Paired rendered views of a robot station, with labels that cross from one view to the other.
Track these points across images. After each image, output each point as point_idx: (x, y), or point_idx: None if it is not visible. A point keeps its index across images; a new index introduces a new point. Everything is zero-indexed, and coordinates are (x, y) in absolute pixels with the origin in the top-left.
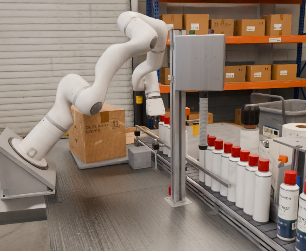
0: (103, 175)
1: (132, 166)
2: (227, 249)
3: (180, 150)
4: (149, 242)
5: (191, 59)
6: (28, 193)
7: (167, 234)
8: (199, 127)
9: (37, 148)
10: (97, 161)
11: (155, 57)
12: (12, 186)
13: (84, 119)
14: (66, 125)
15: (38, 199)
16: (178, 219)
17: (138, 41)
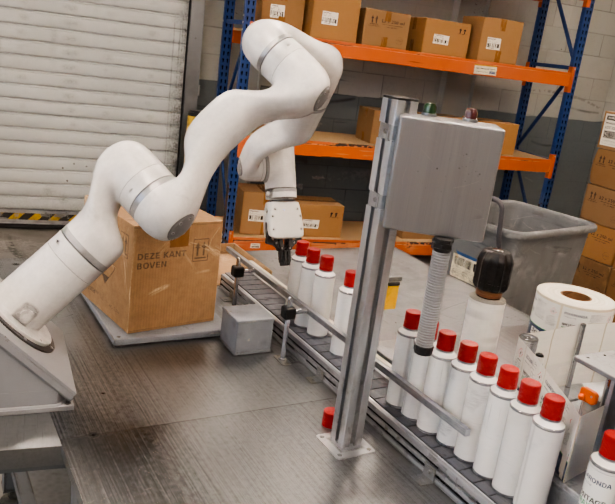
0: (171, 365)
1: (229, 347)
2: None
3: (367, 344)
4: None
5: (428, 170)
6: (13, 408)
7: None
8: (424, 310)
9: (38, 304)
10: (152, 328)
11: (305, 119)
12: None
13: (137, 238)
14: (110, 259)
15: (39, 423)
16: (358, 493)
17: (290, 94)
